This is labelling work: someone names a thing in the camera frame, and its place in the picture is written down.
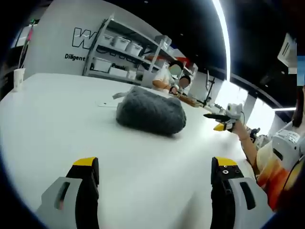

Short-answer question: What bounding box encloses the grey towel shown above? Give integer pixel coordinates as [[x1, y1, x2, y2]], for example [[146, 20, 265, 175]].
[[115, 86, 187, 136]]

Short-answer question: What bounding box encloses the wooden tray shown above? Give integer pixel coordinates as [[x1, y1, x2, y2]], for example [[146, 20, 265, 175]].
[[178, 94, 203, 108]]

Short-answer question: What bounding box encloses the white grey chest device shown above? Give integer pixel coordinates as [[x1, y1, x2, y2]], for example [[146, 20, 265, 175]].
[[271, 129, 303, 171]]

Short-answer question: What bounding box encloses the ceiling light strip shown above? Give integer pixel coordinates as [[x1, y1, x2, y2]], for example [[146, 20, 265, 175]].
[[211, 0, 232, 83]]

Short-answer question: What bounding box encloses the ceiling air vent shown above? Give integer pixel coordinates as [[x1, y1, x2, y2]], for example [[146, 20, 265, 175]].
[[277, 32, 298, 68]]

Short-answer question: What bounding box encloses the clear plastic box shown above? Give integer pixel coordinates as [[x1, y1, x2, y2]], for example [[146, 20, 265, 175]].
[[154, 34, 173, 51]]

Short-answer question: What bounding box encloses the grey metal shelf rack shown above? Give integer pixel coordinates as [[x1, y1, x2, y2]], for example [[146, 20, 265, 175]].
[[82, 13, 199, 84]]

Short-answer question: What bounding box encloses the white paper sheet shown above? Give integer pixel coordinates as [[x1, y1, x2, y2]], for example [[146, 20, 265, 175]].
[[95, 100, 120, 108]]

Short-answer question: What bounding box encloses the group of white storage boxes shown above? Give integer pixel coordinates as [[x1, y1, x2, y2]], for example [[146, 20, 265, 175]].
[[91, 33, 144, 80]]

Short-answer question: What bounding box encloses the white paper cup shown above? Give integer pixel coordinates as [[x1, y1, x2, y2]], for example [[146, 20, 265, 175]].
[[13, 68, 26, 93]]

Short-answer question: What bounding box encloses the chest device cable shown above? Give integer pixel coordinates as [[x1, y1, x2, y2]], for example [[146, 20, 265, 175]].
[[285, 154, 305, 191]]

